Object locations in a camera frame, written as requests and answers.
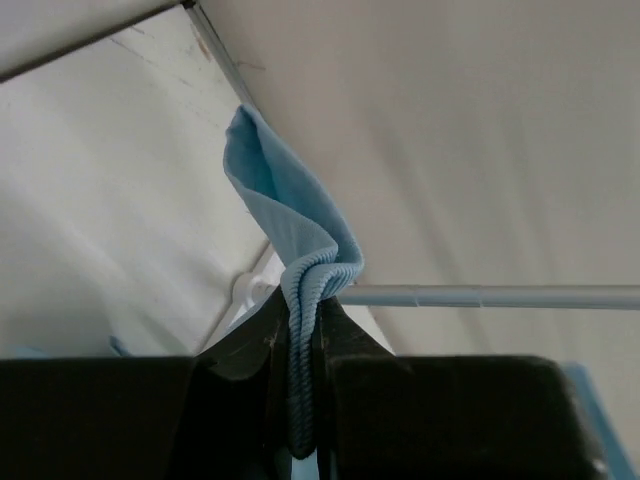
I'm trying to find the light blue trousers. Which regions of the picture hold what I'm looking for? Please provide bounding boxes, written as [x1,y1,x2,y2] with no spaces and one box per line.
[223,105,364,459]

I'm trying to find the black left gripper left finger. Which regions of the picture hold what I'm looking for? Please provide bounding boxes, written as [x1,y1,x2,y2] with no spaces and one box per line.
[1,292,288,479]

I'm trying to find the white metal clothes rack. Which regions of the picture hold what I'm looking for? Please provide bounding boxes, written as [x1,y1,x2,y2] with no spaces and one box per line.
[180,0,640,351]

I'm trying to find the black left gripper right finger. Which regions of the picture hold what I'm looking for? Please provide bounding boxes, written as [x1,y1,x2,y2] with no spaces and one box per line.
[312,299,609,479]

